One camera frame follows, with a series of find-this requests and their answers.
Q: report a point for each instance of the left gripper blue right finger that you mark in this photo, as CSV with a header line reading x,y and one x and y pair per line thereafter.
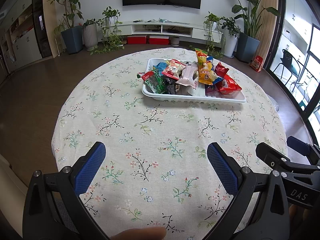
x,y
224,167

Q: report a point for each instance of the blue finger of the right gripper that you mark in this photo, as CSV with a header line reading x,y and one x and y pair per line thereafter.
x,y
269,155
299,146

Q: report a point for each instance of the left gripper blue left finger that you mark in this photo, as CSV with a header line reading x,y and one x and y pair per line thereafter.
x,y
87,166

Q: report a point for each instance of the red snack bag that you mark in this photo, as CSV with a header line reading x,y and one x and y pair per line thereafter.
x,y
228,86

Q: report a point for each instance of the white long snack bag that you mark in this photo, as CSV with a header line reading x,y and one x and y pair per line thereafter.
x,y
199,91

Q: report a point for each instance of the blue yellow Tipo cake pack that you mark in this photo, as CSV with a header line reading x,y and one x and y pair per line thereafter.
x,y
213,76

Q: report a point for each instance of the red checkered snack pack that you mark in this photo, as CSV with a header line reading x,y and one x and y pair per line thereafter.
x,y
221,70

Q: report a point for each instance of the orange biscuit pack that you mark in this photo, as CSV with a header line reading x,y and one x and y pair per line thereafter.
x,y
204,74

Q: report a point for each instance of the black snack bag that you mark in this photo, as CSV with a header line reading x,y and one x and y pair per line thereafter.
x,y
172,86

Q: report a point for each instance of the pale pink snack pack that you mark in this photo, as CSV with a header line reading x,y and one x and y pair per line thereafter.
x,y
187,75

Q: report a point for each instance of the green clear seed pack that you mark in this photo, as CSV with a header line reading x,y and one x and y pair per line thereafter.
x,y
153,80

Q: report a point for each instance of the gold red candy pack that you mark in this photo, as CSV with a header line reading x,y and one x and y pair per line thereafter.
x,y
173,69

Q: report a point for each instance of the light blue snack bag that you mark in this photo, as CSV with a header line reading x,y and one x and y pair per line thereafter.
x,y
160,67

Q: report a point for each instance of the yellow red snack pack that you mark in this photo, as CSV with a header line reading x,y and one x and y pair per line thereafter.
x,y
201,56

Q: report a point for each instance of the right hand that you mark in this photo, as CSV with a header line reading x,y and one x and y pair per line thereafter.
x,y
298,214

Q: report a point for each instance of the left hand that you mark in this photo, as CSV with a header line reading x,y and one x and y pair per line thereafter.
x,y
151,233

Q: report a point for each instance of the balcony glass table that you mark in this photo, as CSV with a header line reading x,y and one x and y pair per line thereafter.
x,y
308,82

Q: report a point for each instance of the white plastic tray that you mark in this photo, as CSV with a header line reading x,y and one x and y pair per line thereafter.
x,y
183,96

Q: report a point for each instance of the floral tablecloth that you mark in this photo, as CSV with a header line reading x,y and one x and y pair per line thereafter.
x,y
156,171

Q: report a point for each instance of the black balcony chair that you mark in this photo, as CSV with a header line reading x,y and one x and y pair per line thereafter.
x,y
288,68

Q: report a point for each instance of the red paper bag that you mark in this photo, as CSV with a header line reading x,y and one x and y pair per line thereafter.
x,y
257,63

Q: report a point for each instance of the tall plant blue pot right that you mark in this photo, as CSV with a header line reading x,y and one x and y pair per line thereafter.
x,y
252,16

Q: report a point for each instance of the tall plant blue pot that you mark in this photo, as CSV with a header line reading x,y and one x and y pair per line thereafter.
x,y
252,16
71,34

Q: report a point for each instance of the hanging vine plant right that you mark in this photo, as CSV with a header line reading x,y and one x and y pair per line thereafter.
x,y
210,35

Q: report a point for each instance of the plant in white pot right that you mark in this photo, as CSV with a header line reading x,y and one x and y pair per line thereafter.
x,y
230,35

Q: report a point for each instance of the trailing vine plant left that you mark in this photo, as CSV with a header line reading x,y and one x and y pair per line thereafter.
x,y
111,35

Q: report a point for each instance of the tall plant blue pot left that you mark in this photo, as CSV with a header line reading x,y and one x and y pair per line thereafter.
x,y
71,34

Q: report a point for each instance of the red storage box left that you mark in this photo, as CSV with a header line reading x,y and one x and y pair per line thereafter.
x,y
137,39

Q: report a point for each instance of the red storage box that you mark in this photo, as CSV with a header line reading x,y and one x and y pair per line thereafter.
x,y
137,39
159,40

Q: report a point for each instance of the small grey pot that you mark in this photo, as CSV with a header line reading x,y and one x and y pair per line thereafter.
x,y
175,41

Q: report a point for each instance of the plant in ribbed white pot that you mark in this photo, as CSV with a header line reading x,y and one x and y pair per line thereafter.
x,y
89,32

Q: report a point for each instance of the wooden cabinet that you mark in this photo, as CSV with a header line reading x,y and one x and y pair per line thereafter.
x,y
24,37

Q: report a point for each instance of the red storage box right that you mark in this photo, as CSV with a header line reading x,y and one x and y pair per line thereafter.
x,y
159,40

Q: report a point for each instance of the white TV console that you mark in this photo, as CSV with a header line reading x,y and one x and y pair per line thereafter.
x,y
157,28

